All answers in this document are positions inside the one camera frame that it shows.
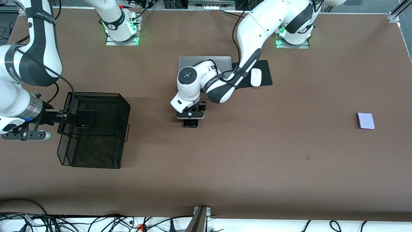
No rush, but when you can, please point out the small black flip phone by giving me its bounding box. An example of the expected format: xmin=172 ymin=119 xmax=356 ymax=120
xmin=75 ymin=111 xmax=95 ymax=129

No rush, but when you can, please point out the lavender white flip phone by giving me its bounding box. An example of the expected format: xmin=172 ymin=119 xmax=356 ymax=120
xmin=356 ymin=112 xmax=375 ymax=130

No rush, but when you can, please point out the silver closed laptop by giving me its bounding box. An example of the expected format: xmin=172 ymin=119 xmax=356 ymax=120
xmin=176 ymin=56 xmax=233 ymax=91

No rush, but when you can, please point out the white computer mouse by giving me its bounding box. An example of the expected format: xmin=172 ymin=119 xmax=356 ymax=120
xmin=250 ymin=68 xmax=262 ymax=87

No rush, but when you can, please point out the black mouse pad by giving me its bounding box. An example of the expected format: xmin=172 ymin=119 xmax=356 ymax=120
xmin=232 ymin=60 xmax=273 ymax=89

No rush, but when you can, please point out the white power strip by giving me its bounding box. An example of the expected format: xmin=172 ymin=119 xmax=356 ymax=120
xmin=188 ymin=0 xmax=235 ymax=11

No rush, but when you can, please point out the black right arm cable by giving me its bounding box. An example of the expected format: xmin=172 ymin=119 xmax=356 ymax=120
xmin=14 ymin=47 xmax=75 ymax=113

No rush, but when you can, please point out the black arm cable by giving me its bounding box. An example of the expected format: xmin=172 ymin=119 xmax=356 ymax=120
xmin=206 ymin=0 xmax=255 ymax=89
xmin=14 ymin=47 xmax=75 ymax=113

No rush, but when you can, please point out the black wire mesh two-tier tray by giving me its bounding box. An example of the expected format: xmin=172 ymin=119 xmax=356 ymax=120
xmin=57 ymin=92 xmax=131 ymax=169

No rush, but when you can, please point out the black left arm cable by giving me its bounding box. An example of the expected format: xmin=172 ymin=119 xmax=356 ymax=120
xmin=206 ymin=0 xmax=255 ymax=89

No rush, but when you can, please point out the long black table cable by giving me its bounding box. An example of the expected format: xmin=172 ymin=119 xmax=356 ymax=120
xmin=220 ymin=10 xmax=247 ymax=18

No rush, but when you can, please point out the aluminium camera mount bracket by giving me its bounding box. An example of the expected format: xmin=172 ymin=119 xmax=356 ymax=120
xmin=185 ymin=206 xmax=211 ymax=232

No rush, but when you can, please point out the aluminium frame profile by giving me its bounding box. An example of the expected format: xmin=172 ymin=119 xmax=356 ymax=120
xmin=387 ymin=0 xmax=412 ymax=23

